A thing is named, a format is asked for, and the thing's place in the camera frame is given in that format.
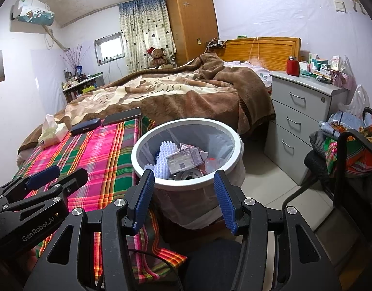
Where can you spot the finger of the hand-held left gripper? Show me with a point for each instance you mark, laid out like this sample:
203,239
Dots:
42,174
74,178

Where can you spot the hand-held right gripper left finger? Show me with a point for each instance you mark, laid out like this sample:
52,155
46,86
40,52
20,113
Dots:
142,200

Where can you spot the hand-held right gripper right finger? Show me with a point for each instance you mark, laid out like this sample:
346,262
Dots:
225,200

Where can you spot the clear plastic wrapper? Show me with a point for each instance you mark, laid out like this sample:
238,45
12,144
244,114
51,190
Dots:
213,165

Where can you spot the large red drink can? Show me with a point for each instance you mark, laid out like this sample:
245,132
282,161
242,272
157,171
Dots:
189,175

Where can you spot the lavender ribbed foam sleeve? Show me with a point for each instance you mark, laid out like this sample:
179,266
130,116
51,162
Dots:
166,160

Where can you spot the small grey carton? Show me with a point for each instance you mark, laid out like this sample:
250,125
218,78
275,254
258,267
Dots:
183,164

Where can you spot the small pink carton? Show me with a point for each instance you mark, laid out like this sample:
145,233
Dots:
193,151

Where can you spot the white round waste bin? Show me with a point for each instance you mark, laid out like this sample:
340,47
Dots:
186,122

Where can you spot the white tissue pack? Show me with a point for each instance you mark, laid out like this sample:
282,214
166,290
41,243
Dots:
51,133

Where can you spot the dark blue glasses case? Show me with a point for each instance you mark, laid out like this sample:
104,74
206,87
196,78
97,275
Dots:
85,126

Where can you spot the clear bin liner bag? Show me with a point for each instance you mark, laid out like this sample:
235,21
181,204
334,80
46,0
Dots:
222,145

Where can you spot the black smartphone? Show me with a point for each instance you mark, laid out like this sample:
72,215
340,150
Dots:
121,116

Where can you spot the shelf with bottles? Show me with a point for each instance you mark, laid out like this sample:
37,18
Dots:
83,88

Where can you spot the brown beige blanket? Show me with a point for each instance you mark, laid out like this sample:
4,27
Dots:
189,97

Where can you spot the grey drawer cabinet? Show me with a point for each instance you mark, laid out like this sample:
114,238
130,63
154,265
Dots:
301,121

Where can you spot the bare decorative branches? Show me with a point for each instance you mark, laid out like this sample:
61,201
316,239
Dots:
75,59

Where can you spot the black chair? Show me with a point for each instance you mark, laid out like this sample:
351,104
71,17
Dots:
340,157

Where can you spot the pink bedsheet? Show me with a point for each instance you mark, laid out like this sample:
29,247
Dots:
261,72

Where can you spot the small window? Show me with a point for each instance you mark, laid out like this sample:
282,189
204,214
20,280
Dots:
110,48

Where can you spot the wrapped air conditioner pipe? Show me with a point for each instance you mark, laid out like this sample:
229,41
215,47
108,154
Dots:
55,39

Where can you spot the brown teddy bear red hat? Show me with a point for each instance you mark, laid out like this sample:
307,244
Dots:
159,58

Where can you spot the red jar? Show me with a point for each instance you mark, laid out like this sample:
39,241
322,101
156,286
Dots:
292,66

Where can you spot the white power strip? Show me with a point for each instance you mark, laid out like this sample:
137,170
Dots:
215,44

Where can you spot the wooden bed headboard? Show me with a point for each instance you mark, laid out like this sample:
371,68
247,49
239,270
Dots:
273,50

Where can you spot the patterned curtain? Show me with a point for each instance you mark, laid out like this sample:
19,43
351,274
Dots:
146,33

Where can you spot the row of small boxes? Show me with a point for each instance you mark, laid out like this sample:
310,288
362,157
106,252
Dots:
322,68

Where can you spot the white plastic bag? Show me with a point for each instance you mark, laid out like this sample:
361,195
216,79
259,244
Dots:
357,103

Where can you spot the wooden wardrobe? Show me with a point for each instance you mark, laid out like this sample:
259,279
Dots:
192,21

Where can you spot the covered wall air conditioner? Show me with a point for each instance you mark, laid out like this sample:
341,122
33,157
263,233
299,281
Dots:
33,10

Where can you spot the white wall switch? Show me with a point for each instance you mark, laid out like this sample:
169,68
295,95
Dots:
340,6

